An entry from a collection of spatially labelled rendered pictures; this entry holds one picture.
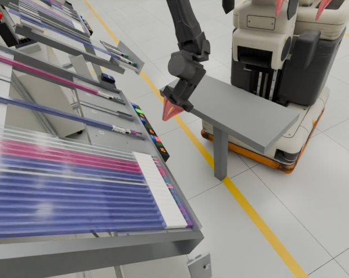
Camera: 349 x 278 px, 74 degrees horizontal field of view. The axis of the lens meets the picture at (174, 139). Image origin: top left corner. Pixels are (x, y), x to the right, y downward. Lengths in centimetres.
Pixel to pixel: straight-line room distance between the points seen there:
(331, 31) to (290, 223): 95
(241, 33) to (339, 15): 43
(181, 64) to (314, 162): 124
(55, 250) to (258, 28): 106
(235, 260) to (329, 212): 57
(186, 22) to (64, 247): 59
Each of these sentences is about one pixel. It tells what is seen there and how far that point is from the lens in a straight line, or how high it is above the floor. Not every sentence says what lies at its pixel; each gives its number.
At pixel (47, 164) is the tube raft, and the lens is 49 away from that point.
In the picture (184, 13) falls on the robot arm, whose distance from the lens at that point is 70.
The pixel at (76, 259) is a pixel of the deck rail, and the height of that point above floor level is 90.
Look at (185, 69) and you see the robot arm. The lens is 64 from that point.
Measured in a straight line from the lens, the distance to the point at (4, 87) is 70.
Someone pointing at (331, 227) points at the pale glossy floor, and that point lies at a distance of 147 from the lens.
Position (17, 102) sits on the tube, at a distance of 64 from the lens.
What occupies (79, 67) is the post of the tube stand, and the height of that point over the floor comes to 77.
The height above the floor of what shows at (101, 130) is 82.
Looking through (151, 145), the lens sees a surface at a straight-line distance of 72.
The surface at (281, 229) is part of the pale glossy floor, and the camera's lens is 139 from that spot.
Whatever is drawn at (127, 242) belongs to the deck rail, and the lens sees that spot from 43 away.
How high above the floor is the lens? 124
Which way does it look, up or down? 45 degrees down
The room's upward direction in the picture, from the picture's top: 11 degrees counter-clockwise
